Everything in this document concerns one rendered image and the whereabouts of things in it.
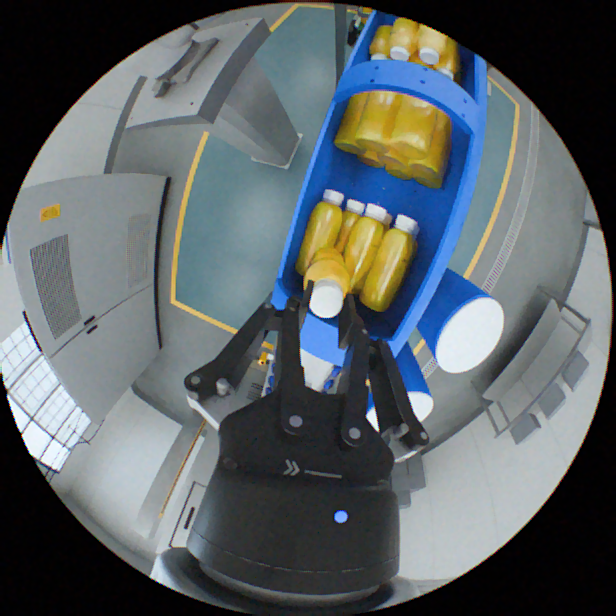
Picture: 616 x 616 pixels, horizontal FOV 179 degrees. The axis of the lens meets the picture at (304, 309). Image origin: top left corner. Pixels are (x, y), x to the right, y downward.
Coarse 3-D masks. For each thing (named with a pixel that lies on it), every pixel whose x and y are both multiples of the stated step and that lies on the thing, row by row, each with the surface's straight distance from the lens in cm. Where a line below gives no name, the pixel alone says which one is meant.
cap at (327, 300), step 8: (320, 288) 22; (328, 288) 21; (336, 288) 22; (312, 296) 22; (320, 296) 22; (328, 296) 22; (336, 296) 22; (312, 304) 22; (320, 304) 22; (328, 304) 22; (336, 304) 22; (320, 312) 23; (328, 312) 23; (336, 312) 23
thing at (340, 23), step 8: (336, 8) 110; (344, 8) 109; (336, 16) 112; (344, 16) 111; (336, 24) 115; (344, 24) 114; (336, 32) 119; (344, 32) 118; (336, 40) 123; (344, 40) 122; (336, 48) 127; (344, 48) 127; (336, 56) 132; (344, 56) 133; (336, 64) 138; (344, 64) 140; (336, 72) 144; (336, 80) 151; (336, 88) 159
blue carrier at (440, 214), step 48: (336, 96) 38; (432, 96) 31; (480, 96) 42; (480, 144) 37; (384, 192) 52; (432, 192) 50; (288, 240) 34; (432, 240) 44; (288, 288) 46; (432, 288) 31; (336, 336) 27; (384, 336) 43
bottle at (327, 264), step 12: (324, 252) 33; (336, 252) 35; (312, 264) 28; (324, 264) 26; (336, 264) 26; (312, 276) 25; (324, 276) 24; (336, 276) 24; (348, 276) 27; (348, 288) 26
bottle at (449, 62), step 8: (448, 40) 69; (448, 48) 64; (456, 48) 67; (448, 56) 61; (456, 56) 64; (432, 64) 62; (440, 64) 59; (448, 64) 59; (456, 64) 61; (456, 72) 60
